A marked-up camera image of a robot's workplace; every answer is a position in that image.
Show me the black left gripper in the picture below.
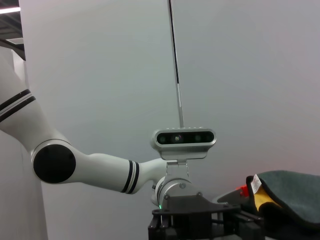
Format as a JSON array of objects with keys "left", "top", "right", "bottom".
[{"left": 147, "top": 193, "right": 265, "bottom": 240}]

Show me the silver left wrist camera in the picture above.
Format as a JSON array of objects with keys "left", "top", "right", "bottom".
[{"left": 149, "top": 127, "right": 217, "bottom": 180}]

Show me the yellow grey towel black trim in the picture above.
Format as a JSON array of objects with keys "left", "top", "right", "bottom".
[{"left": 246, "top": 170, "right": 320, "bottom": 238}]

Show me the small red object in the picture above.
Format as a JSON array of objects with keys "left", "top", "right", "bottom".
[{"left": 236, "top": 184, "right": 249, "bottom": 198}]

